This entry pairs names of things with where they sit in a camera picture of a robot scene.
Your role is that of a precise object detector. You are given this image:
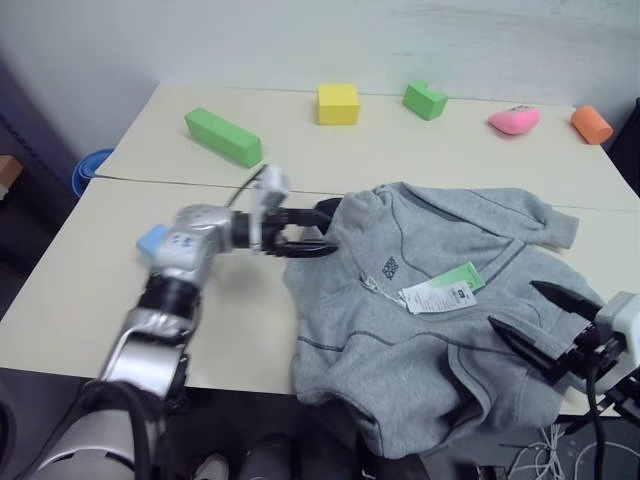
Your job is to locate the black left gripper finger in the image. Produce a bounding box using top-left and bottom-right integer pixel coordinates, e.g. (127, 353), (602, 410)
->
(281, 197), (345, 227)
(281, 239), (340, 260)

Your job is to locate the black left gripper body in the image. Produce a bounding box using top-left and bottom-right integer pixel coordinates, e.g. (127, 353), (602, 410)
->
(258, 208), (297, 258)

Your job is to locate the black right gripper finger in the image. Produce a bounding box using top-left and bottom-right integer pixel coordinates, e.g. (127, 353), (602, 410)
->
(529, 280), (605, 330)
(487, 316), (565, 385)

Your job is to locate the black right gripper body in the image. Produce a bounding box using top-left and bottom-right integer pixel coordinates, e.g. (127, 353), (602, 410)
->
(553, 321), (627, 390)

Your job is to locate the grey zip hoodie jacket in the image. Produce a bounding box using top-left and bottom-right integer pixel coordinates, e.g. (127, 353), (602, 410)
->
(282, 180), (610, 459)

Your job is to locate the green paper hang tag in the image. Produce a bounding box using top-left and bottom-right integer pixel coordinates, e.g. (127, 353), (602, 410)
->
(428, 260), (488, 295)

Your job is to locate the white paper hang tag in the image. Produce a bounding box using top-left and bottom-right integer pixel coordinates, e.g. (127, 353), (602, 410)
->
(398, 279), (477, 316)

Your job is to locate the long green foam block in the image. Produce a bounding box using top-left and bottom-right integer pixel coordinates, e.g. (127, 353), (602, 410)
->
(183, 106), (264, 168)

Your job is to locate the yellow foam cube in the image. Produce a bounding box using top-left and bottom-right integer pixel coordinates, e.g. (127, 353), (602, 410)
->
(316, 82), (362, 126)

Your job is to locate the notched green foam block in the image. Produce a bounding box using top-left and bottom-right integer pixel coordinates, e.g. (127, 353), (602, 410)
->
(402, 80), (449, 122)

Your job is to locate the orange foam cylinder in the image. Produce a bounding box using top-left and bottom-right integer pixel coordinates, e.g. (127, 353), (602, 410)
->
(570, 104), (615, 147)

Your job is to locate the pink plush toy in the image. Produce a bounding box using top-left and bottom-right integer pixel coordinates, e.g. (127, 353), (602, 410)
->
(487, 105), (544, 137)

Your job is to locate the blue round bucket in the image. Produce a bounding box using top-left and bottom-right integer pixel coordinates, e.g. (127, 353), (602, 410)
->
(71, 147), (117, 197)

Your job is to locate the dark rounded shape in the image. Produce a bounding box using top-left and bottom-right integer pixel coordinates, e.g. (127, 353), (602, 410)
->
(239, 433), (304, 480)

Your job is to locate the brown cardboard box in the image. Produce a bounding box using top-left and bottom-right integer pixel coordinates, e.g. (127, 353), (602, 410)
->
(0, 154), (25, 201)

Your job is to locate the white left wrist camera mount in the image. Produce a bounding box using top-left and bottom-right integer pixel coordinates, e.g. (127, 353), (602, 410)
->
(249, 163), (293, 242)

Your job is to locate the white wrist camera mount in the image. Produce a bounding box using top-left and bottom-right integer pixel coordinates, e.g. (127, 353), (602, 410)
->
(249, 163), (293, 242)
(593, 291), (640, 374)

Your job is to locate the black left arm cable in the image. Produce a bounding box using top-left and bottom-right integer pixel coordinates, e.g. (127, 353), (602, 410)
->
(226, 167), (266, 207)

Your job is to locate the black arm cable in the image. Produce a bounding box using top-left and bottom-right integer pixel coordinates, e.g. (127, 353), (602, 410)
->
(582, 360), (609, 480)
(226, 167), (266, 207)

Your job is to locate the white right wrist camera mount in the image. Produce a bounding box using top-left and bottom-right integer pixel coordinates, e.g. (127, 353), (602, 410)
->
(593, 291), (640, 374)

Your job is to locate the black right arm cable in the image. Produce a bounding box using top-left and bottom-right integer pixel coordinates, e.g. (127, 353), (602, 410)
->
(582, 360), (609, 480)

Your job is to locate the white tangled cable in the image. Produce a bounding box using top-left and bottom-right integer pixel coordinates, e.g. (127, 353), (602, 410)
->
(509, 423), (594, 480)

